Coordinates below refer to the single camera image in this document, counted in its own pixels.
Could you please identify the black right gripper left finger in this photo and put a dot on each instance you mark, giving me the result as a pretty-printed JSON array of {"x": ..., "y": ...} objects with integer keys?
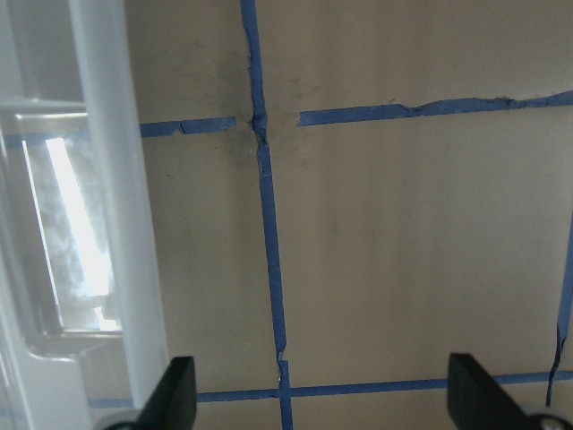
[{"x": 172, "y": 405}]

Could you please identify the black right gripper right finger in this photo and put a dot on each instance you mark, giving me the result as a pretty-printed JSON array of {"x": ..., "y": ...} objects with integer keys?
[{"x": 476, "y": 401}]

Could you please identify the clear plastic storage box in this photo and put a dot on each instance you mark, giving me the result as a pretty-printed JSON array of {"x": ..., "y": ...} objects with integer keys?
[{"x": 82, "y": 332}]

